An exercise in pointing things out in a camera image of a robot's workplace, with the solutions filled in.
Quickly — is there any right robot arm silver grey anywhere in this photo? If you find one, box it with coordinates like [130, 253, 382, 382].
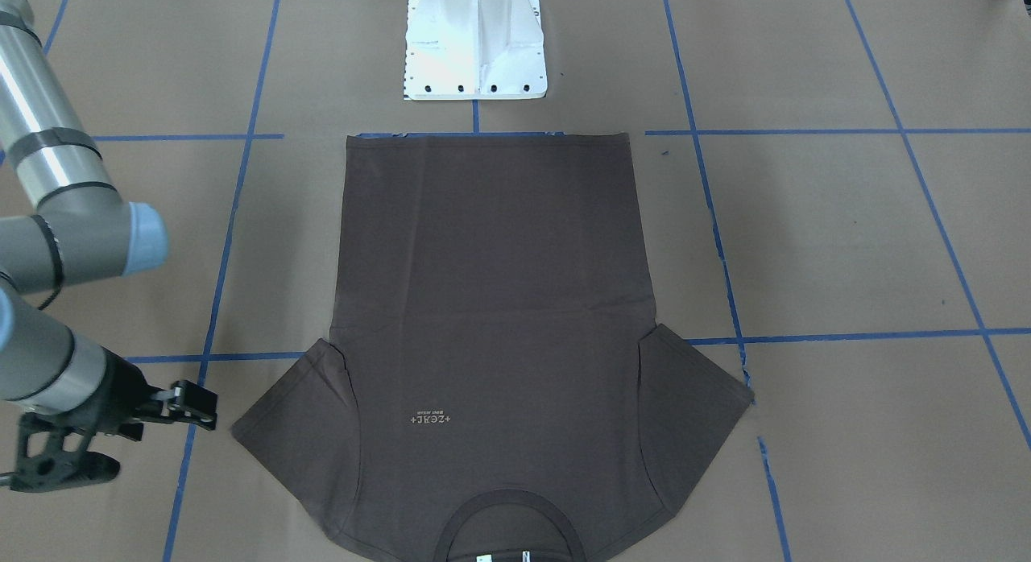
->
[1, 0, 217, 438]

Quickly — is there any dark brown t-shirt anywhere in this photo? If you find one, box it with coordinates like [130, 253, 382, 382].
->
[232, 134, 752, 561]

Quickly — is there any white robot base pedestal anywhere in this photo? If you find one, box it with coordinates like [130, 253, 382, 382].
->
[403, 0, 548, 101]

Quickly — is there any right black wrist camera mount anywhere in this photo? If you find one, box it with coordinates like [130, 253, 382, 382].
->
[2, 412, 121, 493]

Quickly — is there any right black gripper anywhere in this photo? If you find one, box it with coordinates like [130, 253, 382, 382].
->
[77, 350, 218, 441]

